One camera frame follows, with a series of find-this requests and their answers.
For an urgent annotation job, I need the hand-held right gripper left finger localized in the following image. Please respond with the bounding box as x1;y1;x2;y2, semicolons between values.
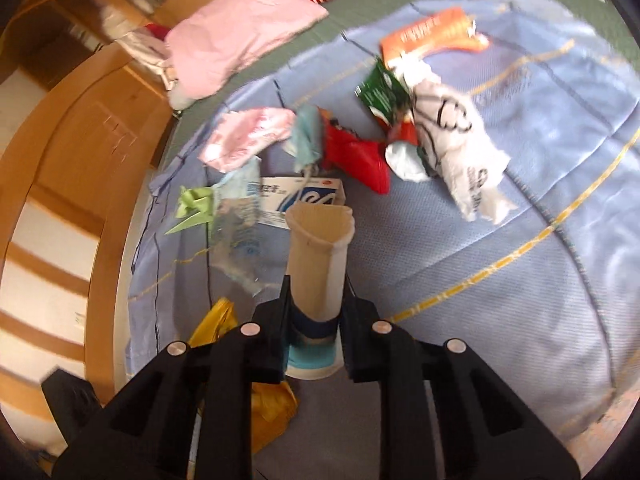
52;274;292;480

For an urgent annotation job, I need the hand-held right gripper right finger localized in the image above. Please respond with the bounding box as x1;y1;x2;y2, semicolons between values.
340;280;582;480

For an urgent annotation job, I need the white blue paper cup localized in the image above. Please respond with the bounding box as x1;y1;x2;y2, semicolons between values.
284;204;357;380

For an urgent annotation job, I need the white wrapper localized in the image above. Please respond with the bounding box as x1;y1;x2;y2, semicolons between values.
384;140;433;183

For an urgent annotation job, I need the yellow plastic wrapper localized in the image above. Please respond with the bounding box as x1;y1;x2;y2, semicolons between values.
187;297;299;453

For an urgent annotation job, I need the clear plastic wrapper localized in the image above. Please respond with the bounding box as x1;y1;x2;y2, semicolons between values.
207;157;278;296

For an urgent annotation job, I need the white blue carton box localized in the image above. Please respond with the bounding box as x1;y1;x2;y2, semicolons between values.
257;176;347;231

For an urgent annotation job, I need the green folded paper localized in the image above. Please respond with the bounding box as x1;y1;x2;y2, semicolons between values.
165;185;217;235

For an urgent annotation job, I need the blue checked blanket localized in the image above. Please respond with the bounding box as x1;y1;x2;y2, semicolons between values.
125;0;640;461

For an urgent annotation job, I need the red plastic wrapper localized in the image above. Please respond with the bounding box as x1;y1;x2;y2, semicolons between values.
320;110;392;196

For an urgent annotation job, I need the pink plastic wrapper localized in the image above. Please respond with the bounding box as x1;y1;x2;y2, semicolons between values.
198;107;297;171

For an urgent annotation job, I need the black object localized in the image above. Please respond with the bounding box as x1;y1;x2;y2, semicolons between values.
41;369;101;443

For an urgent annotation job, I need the white plastic bag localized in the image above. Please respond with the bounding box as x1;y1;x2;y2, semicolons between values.
400;60;518;223

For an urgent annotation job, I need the green snack wrapper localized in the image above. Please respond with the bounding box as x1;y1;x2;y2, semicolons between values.
355;57;420;146

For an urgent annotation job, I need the grey blue pillow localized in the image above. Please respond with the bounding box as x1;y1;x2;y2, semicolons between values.
169;80;198;111

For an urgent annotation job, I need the pink pillow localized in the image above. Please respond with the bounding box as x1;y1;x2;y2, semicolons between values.
165;0;331;101

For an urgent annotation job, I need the orange snack packet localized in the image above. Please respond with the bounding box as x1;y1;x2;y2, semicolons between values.
380;7;488;68

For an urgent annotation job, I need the wooden bed frame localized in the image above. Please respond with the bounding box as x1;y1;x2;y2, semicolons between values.
0;25;176;403

